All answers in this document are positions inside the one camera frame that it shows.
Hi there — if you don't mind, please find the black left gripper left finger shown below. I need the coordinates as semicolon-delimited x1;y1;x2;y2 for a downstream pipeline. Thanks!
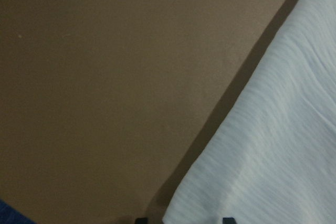
135;217;148;224

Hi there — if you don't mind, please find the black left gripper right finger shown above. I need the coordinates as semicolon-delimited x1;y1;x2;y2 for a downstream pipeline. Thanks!
222;217;235;224

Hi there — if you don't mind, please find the light blue button shirt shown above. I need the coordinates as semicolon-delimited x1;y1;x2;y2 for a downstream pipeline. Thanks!
163;0;335;223

